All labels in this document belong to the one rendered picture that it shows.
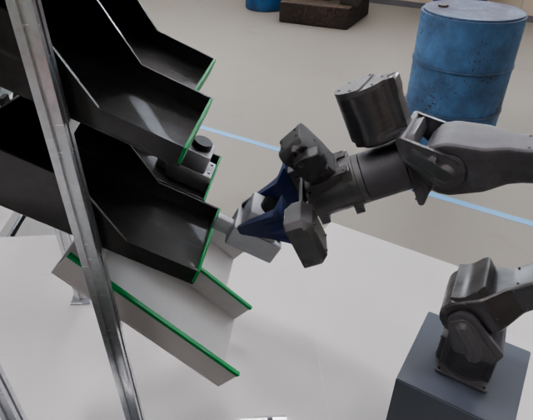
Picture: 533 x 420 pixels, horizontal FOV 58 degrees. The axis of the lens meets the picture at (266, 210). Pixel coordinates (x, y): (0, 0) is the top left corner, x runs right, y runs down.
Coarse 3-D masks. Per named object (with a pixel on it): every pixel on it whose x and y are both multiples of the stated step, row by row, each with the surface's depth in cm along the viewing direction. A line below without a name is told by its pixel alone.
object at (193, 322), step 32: (64, 256) 62; (128, 288) 66; (160, 288) 71; (192, 288) 76; (224, 288) 75; (128, 320) 63; (160, 320) 62; (192, 320) 72; (224, 320) 77; (192, 352) 65; (224, 352) 73
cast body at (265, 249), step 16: (256, 192) 59; (240, 208) 60; (256, 208) 56; (272, 208) 56; (224, 224) 59; (240, 240) 58; (256, 240) 58; (272, 240) 58; (256, 256) 59; (272, 256) 59
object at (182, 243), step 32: (0, 128) 56; (32, 128) 62; (0, 160) 50; (32, 160) 61; (96, 160) 64; (128, 160) 63; (0, 192) 53; (32, 192) 52; (96, 192) 61; (128, 192) 64; (160, 192) 66; (64, 224) 54; (128, 224) 60; (160, 224) 62; (192, 224) 65; (128, 256) 56; (160, 256) 55; (192, 256) 60
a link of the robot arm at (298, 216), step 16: (352, 160) 53; (352, 176) 52; (336, 192) 53; (352, 192) 52; (368, 192) 53; (288, 208) 50; (304, 208) 49; (320, 208) 54; (336, 208) 54; (288, 224) 48; (304, 224) 48; (320, 224) 51; (304, 240) 48; (320, 240) 49; (304, 256) 50; (320, 256) 49
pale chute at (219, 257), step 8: (216, 232) 88; (216, 240) 89; (224, 240) 89; (208, 248) 87; (216, 248) 89; (224, 248) 90; (232, 248) 90; (208, 256) 86; (216, 256) 88; (224, 256) 90; (232, 256) 91; (208, 264) 85; (216, 264) 86; (224, 264) 88; (216, 272) 85; (224, 272) 87; (224, 280) 86
